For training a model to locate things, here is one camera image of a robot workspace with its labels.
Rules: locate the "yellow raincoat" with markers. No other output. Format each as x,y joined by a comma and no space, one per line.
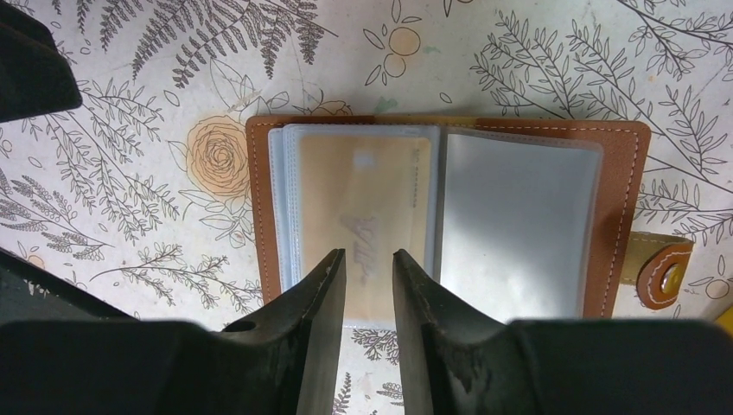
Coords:
724,320

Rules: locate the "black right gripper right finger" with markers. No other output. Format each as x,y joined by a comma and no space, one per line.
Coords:
455,360

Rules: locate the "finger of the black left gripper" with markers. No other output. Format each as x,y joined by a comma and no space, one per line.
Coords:
35,78

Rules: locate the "brown leather card holder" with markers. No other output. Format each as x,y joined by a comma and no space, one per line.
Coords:
531,217

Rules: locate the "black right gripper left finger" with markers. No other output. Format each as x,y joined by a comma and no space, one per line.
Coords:
280,359

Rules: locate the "floral table mat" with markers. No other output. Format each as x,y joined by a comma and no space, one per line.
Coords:
141,197

